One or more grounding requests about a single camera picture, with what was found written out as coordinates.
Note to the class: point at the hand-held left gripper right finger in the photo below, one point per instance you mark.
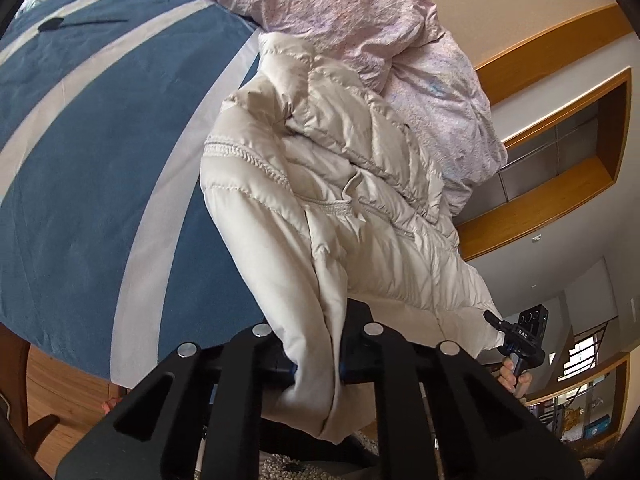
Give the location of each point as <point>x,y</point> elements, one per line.
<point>346,372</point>

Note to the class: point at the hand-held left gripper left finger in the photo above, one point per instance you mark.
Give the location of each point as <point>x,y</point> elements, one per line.
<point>286,374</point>

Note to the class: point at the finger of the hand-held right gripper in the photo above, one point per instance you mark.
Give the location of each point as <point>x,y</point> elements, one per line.
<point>492,319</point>

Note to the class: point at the beige down jacket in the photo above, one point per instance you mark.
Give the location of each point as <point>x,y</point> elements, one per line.
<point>320,200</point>

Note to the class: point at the person's right hand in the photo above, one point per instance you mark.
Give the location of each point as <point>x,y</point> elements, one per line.
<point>509,377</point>

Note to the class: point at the metal stair railing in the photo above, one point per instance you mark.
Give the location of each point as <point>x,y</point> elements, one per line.
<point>595,350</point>

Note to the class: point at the wooden bookshelf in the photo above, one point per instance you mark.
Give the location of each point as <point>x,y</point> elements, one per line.
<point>575,410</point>

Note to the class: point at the grey shaggy rug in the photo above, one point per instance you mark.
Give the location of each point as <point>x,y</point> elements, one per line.
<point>285,465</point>

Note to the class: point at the dark wooden furniture leg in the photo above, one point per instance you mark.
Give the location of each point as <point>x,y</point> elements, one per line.
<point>37,410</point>

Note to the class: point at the blue white striped bed sheet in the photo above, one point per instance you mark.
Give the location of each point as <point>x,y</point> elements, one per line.
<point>85,170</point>

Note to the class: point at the pink patterned duvet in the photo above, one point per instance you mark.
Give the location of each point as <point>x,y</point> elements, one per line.
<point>390,35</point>

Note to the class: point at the wooden wall niche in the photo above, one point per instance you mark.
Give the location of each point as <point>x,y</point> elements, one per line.
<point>575,195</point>

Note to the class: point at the wooden wall trim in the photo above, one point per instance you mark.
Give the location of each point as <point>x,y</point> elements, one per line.
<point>550,35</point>

